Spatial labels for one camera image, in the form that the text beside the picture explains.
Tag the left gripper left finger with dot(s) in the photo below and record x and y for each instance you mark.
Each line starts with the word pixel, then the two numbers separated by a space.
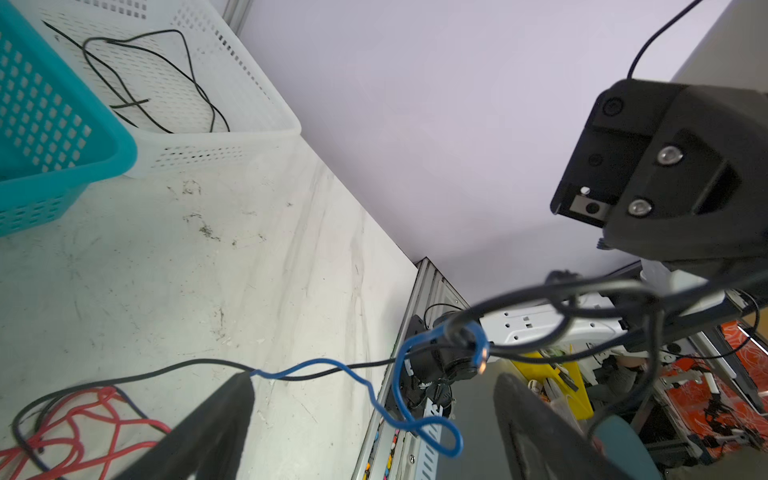
pixel 207 444

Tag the right white plastic basket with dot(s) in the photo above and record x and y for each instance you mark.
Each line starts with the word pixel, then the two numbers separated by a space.
pixel 176 76

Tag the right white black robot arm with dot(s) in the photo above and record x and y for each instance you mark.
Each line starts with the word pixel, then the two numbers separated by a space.
pixel 670 173

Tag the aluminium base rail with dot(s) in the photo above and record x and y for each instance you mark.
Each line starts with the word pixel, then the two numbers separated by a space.
pixel 424 382

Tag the teal plastic basket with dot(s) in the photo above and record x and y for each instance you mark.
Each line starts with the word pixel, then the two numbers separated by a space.
pixel 57 137

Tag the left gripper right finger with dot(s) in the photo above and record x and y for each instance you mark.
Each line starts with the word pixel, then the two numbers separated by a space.
pixel 538 443

